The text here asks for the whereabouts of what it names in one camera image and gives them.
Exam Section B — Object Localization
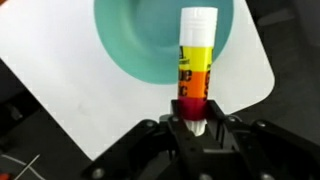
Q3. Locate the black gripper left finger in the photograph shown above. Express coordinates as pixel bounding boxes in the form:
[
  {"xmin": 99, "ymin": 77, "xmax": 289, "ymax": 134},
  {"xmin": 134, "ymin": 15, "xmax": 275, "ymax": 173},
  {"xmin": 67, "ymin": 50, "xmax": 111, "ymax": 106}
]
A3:
[{"xmin": 81, "ymin": 99, "xmax": 214, "ymax": 180}]

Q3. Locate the thin white cable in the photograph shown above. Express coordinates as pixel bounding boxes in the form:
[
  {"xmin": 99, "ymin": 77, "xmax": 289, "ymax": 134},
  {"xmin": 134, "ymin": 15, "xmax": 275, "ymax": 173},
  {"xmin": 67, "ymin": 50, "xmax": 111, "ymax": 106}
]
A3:
[{"xmin": 0, "ymin": 153, "xmax": 46, "ymax": 180}]

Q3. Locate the glue stick with white cap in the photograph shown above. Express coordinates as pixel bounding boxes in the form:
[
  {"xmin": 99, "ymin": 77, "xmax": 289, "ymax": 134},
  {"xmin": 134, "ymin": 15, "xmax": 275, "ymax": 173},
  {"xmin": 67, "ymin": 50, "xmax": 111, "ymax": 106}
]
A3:
[{"xmin": 176, "ymin": 6, "xmax": 219, "ymax": 138}]

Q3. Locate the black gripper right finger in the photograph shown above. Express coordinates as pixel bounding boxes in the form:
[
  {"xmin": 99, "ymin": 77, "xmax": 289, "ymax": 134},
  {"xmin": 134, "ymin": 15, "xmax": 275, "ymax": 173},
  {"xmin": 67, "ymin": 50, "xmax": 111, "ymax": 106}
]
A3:
[{"xmin": 203, "ymin": 99, "xmax": 320, "ymax": 180}]

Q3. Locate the teal round bowl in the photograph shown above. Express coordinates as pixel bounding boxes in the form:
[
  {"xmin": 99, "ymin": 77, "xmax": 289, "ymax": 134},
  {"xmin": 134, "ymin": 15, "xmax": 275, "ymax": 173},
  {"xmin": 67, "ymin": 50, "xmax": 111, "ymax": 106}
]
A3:
[{"xmin": 93, "ymin": 0, "xmax": 235, "ymax": 86}]

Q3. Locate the white square board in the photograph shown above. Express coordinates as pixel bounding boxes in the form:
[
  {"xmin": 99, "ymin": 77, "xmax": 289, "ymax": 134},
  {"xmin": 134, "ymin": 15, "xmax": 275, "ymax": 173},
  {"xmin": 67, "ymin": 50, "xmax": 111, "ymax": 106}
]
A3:
[{"xmin": 0, "ymin": 0, "xmax": 276, "ymax": 162}]

